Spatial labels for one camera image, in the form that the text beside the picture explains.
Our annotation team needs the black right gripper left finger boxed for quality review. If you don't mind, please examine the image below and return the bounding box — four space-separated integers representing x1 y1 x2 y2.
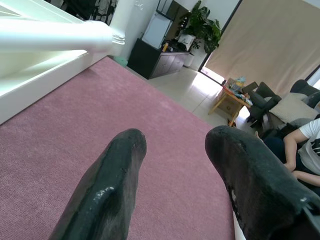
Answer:
48 128 148 240

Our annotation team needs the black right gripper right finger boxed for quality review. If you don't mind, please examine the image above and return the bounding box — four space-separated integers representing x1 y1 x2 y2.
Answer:
204 125 320 240

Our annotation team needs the white plastic table top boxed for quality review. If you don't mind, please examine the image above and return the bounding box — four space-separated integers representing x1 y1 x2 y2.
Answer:
0 0 126 126

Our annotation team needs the white plastic table leg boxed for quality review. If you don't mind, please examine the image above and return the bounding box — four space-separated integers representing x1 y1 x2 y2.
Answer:
0 18 126 55

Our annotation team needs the seated person in white shirt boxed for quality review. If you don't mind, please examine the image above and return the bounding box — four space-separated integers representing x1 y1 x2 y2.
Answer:
262 117 320 196

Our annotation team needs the dark green armchair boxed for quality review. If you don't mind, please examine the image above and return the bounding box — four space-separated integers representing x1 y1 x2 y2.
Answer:
247 79 320 129

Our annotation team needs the white cushion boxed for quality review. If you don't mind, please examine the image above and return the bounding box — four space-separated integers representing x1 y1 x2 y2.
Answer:
268 92 320 125

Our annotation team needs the wooden coffee table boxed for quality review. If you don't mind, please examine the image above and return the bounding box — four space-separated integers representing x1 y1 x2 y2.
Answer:
207 77 252 126

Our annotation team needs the light green bottle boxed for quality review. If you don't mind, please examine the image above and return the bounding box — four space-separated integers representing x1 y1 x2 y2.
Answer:
113 55 129 67

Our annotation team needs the black cabinet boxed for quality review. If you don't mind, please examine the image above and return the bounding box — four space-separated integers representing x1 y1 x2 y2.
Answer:
126 37 193 81

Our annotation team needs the beige curtain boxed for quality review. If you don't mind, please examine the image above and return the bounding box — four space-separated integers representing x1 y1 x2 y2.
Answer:
204 0 320 94

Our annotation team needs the white black-framed box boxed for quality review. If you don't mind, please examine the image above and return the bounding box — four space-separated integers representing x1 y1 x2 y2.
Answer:
141 0 176 50

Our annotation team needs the green potted plant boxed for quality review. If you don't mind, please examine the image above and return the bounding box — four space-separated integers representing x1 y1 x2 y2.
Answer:
179 0 223 68

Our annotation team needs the clothes rack with dark clothes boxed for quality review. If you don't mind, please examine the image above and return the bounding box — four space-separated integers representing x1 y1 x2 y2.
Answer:
44 0 120 26

